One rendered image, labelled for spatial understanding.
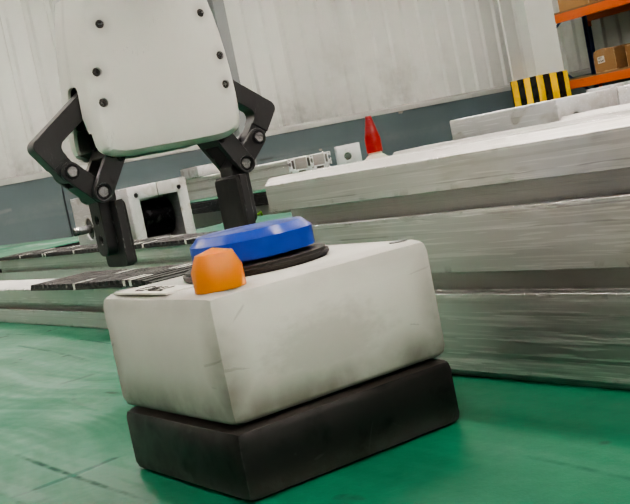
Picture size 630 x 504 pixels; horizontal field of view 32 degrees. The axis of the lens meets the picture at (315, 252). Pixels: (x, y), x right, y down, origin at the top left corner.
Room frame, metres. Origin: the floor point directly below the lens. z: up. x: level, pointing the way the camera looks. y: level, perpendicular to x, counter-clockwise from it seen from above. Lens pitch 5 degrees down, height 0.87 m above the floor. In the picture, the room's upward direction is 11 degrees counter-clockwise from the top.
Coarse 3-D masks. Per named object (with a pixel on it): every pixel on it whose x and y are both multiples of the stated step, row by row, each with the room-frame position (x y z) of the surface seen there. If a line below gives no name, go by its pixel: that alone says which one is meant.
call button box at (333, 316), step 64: (320, 256) 0.35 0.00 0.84; (384, 256) 0.34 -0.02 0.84; (128, 320) 0.35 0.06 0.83; (192, 320) 0.31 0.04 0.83; (256, 320) 0.31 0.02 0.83; (320, 320) 0.32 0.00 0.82; (384, 320) 0.33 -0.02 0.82; (128, 384) 0.36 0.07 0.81; (192, 384) 0.32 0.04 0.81; (256, 384) 0.31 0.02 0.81; (320, 384) 0.32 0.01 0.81; (384, 384) 0.33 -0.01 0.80; (448, 384) 0.34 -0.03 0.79; (192, 448) 0.33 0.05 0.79; (256, 448) 0.30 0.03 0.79; (320, 448) 0.32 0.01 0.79; (384, 448) 0.33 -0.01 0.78
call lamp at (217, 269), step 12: (204, 252) 0.31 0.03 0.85; (216, 252) 0.31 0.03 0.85; (228, 252) 0.31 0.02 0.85; (204, 264) 0.31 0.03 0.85; (216, 264) 0.31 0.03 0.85; (228, 264) 0.31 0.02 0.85; (240, 264) 0.31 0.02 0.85; (192, 276) 0.31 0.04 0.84; (204, 276) 0.31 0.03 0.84; (216, 276) 0.31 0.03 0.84; (228, 276) 0.31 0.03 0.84; (240, 276) 0.31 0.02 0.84; (204, 288) 0.31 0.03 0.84; (216, 288) 0.31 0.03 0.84; (228, 288) 0.31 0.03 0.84
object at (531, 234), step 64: (576, 128) 0.34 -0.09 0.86; (320, 192) 0.46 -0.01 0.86; (384, 192) 0.43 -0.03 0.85; (448, 192) 0.41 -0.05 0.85; (512, 192) 0.38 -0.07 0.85; (576, 192) 0.36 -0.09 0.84; (448, 256) 0.40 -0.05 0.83; (512, 256) 0.37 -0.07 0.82; (576, 256) 0.35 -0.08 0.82; (448, 320) 0.41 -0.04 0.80; (512, 320) 0.38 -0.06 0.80; (576, 320) 0.35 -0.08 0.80; (576, 384) 0.36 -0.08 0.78
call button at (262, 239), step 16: (256, 224) 0.35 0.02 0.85; (272, 224) 0.34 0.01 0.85; (288, 224) 0.34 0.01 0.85; (304, 224) 0.35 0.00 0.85; (208, 240) 0.34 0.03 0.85; (224, 240) 0.34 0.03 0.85; (240, 240) 0.34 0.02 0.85; (256, 240) 0.34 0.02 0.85; (272, 240) 0.34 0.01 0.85; (288, 240) 0.34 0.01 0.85; (304, 240) 0.35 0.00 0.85; (192, 256) 0.35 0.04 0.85; (240, 256) 0.34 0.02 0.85; (256, 256) 0.34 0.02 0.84; (272, 256) 0.35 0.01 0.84
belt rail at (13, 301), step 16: (0, 288) 0.97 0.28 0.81; (16, 288) 0.93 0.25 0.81; (112, 288) 0.75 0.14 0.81; (128, 288) 0.73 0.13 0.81; (0, 304) 0.99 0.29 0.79; (16, 304) 0.95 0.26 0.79; (32, 304) 0.92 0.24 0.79; (48, 304) 0.88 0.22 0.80; (64, 304) 0.85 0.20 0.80; (80, 304) 0.82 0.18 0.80; (96, 304) 0.80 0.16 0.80; (0, 320) 0.98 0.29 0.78; (16, 320) 0.94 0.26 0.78; (32, 320) 0.90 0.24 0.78; (48, 320) 0.87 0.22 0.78; (64, 320) 0.84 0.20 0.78; (80, 320) 0.81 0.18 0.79; (96, 320) 0.79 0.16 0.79
